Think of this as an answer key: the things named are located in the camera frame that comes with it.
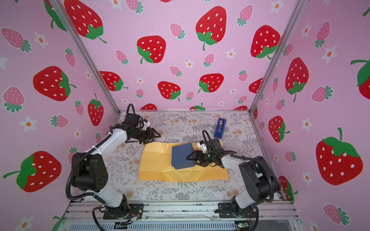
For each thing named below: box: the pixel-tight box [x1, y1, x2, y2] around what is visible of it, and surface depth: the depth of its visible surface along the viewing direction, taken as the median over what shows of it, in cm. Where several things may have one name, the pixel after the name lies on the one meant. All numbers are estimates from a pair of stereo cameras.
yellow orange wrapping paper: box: [139, 142, 229, 183], surface depth 90 cm
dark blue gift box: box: [171, 142, 196, 170], surface depth 87 cm
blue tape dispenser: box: [213, 117, 227, 140], surface depth 106 cm
